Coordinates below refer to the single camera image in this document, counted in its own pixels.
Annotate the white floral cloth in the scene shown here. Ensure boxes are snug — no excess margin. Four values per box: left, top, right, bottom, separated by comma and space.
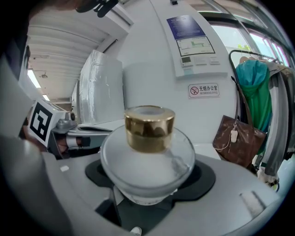
257, 165, 281, 192

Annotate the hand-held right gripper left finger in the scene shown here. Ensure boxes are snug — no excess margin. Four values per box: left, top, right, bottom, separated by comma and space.
0, 57, 130, 236

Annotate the green hooded garment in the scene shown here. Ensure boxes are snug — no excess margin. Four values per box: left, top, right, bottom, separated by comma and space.
235, 60, 272, 133

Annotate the small clear bottle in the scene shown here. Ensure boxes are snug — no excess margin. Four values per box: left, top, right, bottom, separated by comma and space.
100, 105, 196, 207

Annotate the ceiling light strip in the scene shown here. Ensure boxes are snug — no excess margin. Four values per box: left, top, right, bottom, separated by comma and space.
27, 69, 42, 89

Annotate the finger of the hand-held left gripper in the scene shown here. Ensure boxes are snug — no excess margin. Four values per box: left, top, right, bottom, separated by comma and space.
69, 125, 113, 153

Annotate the large white wrapped appliance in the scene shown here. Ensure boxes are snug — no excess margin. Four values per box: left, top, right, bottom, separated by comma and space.
78, 49, 125, 125

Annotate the black metal clothes rack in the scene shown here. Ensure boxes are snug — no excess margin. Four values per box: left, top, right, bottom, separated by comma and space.
228, 49, 281, 77

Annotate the red white prohibition sign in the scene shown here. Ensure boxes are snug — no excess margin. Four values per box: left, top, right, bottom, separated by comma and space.
188, 84, 220, 99

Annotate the grey hanging garment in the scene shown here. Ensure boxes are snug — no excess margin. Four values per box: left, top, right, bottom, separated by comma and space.
260, 63, 295, 183

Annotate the brown leather bag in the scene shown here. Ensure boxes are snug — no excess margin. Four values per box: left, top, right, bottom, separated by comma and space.
230, 76, 267, 169

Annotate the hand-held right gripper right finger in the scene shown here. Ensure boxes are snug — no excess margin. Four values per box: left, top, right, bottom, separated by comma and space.
147, 159, 283, 236

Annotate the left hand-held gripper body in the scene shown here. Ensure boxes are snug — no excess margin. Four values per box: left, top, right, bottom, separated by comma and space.
24, 99, 90, 160

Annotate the large glass window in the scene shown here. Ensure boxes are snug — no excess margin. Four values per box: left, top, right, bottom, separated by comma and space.
202, 0, 295, 70

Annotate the white chart poster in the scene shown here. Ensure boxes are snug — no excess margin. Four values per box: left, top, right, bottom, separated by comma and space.
176, 36, 216, 57

